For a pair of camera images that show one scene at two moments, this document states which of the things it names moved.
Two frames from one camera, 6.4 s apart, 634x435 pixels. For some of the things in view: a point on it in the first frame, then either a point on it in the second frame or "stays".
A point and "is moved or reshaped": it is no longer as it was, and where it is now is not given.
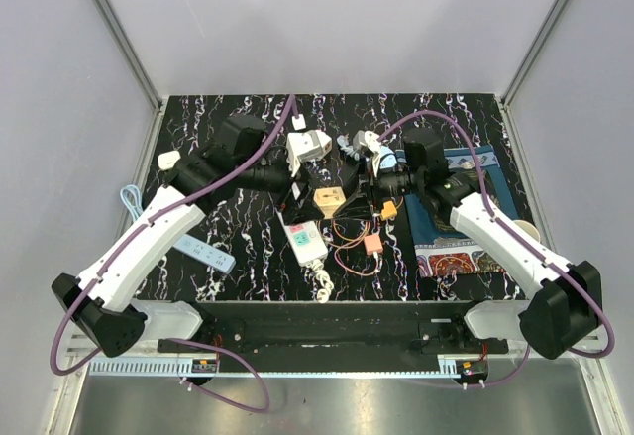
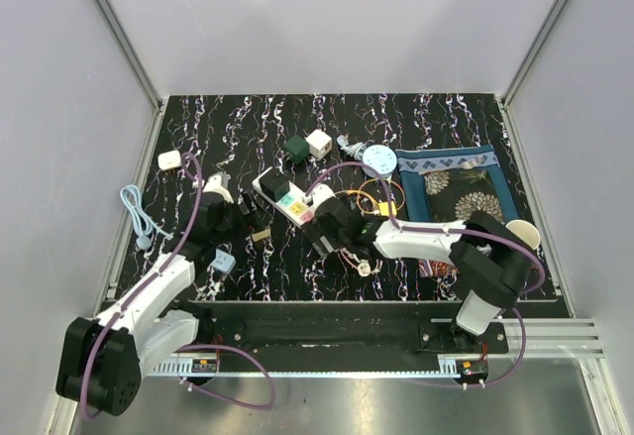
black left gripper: [301, 209] to [248, 201]
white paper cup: [530, 230] stays
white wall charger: [166, 161] stays
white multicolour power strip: [306, 240] is moved or reshaped
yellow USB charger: [388, 210] stays
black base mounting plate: [334, 330] stays
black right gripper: [358, 206] to [319, 231]
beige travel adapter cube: [329, 200] is moved or reshaped
